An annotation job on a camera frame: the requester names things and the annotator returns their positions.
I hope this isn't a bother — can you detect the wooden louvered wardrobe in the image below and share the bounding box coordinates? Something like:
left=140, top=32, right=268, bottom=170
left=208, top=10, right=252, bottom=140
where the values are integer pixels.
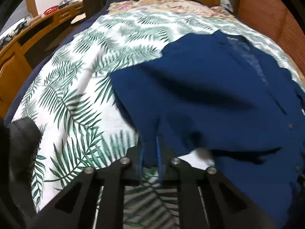
left=235, top=0, right=304, bottom=73

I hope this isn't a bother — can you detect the long wooden desk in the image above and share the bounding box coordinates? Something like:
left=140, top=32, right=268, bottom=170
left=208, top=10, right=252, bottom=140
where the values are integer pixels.
left=1, top=2, right=83, bottom=118

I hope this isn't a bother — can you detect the navy blue jacket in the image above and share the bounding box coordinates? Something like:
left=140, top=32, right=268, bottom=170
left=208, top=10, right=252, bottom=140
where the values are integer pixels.
left=111, top=31, right=304, bottom=228

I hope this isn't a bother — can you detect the palm leaf print bedsheet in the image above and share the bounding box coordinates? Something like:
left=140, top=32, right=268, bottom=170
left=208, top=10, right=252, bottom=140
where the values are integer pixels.
left=10, top=9, right=305, bottom=229

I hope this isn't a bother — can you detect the floral blanket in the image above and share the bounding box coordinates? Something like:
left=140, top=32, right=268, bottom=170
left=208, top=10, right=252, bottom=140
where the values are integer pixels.
left=108, top=0, right=237, bottom=21

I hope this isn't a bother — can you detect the red bowl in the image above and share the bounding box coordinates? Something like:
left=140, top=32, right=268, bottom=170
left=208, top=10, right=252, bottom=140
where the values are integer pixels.
left=43, top=5, right=59, bottom=15

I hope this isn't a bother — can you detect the dark brown chair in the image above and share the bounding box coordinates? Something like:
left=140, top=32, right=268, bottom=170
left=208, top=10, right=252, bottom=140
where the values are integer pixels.
left=70, top=0, right=105, bottom=25

